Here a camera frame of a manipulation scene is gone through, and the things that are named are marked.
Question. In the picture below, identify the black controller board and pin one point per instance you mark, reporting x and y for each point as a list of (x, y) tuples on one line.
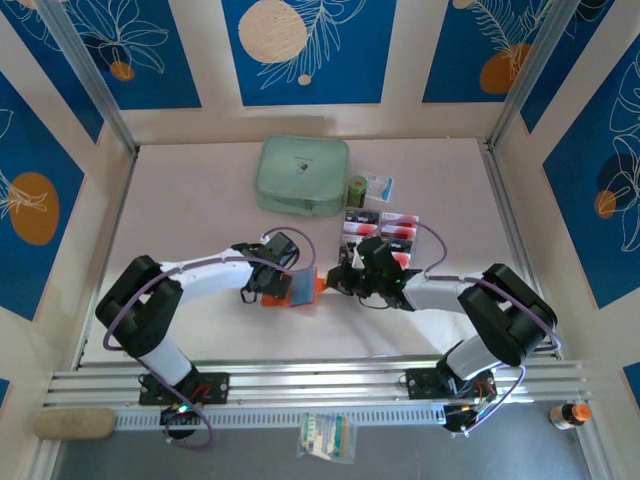
[(460, 420), (180, 414)]

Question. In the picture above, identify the red sachet strip pack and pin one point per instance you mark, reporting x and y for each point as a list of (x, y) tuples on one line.
[(380, 230)]

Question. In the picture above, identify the mint green zip pouch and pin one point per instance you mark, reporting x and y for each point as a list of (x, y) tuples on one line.
[(300, 170)]

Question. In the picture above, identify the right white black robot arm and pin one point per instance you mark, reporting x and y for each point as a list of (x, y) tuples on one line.
[(440, 295)]

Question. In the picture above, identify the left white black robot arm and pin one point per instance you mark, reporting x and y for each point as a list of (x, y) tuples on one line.
[(210, 275)]

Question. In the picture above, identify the black vip card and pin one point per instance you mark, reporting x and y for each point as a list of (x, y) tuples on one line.
[(360, 216), (399, 245)]

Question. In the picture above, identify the brown bottle with orange cap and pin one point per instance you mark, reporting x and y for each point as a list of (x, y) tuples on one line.
[(565, 417)]

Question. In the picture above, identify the orange card holder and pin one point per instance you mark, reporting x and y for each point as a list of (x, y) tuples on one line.
[(304, 287)]

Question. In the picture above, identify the clear bag of plasters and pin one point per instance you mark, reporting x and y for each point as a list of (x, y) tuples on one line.
[(325, 435)]

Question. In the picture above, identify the white card with red circles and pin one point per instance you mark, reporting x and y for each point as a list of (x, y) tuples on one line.
[(400, 231), (400, 218), (404, 258), (361, 229)]

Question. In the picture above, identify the beige foam block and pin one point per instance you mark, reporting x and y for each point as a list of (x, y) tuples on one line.
[(75, 424)]

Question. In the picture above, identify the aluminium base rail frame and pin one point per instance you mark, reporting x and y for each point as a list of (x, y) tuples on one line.
[(320, 380)]

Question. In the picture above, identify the green tape roll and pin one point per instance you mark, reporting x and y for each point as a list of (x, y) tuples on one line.
[(356, 192)]

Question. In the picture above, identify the aluminium side rail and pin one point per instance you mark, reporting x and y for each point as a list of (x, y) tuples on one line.
[(495, 175), (117, 220)]

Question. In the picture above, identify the aluminium corner post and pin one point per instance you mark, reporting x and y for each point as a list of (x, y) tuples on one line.
[(92, 75), (533, 75)]

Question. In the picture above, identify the white blue paper packet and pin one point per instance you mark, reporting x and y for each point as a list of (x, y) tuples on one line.
[(380, 186)]

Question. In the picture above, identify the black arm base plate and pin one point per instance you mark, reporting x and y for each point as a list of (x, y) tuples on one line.
[(417, 384), (217, 387)]

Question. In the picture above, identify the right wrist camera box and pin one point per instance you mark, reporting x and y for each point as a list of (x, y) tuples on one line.
[(374, 251)]

